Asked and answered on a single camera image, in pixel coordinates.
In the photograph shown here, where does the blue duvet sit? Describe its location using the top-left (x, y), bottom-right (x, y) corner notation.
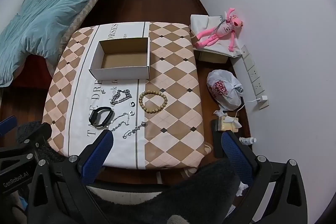
top-left (0, 0), bottom-right (129, 86)

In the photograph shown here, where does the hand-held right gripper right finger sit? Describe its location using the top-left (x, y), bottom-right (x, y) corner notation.
top-left (220, 131), bottom-right (315, 224)

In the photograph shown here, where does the wooden bead bracelet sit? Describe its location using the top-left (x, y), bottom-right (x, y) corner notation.
top-left (139, 90), bottom-right (168, 114)

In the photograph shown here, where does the small white bottle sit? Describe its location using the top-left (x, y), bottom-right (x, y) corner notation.
top-left (239, 136), bottom-right (257, 146)

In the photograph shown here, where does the crumpled white tissue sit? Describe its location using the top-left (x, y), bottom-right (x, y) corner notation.
top-left (236, 182), bottom-right (248, 197)

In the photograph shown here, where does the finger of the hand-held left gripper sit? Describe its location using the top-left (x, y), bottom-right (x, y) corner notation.
top-left (0, 116), bottom-right (17, 137)
top-left (23, 122), bottom-right (52, 159)

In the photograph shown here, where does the person's black fleece clothing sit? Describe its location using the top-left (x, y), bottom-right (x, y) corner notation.
top-left (101, 160), bottom-right (242, 224)

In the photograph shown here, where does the black smart band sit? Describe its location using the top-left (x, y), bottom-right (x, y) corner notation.
top-left (89, 107), bottom-right (115, 129)

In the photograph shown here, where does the white cardboard box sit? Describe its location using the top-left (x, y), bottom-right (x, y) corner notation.
top-left (89, 37), bottom-right (151, 81)

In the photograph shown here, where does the chunky silver chain bracelet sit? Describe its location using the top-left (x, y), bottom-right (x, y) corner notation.
top-left (109, 89), bottom-right (132, 106)

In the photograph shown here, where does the thin silver disc chain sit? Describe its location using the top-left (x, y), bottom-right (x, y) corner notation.
top-left (108, 112), bottom-right (131, 132)

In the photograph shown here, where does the yellow tissue pack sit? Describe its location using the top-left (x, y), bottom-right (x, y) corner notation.
top-left (213, 110), bottom-right (242, 133)

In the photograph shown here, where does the white charger cable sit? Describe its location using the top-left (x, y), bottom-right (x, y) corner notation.
top-left (235, 99), bottom-right (261, 119)

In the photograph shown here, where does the pink plush toy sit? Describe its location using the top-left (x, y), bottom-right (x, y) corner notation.
top-left (194, 7), bottom-right (244, 52)

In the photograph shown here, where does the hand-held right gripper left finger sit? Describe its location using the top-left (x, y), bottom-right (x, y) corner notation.
top-left (26, 130), bottom-right (114, 224)

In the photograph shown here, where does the silver charm bracelet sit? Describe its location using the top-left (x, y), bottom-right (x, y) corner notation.
top-left (122, 121), bottom-right (149, 139)

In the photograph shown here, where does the white plastic bag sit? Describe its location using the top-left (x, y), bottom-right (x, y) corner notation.
top-left (206, 69), bottom-right (244, 110)

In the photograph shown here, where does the checkered table cover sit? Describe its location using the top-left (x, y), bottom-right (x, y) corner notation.
top-left (42, 21), bottom-right (212, 169)

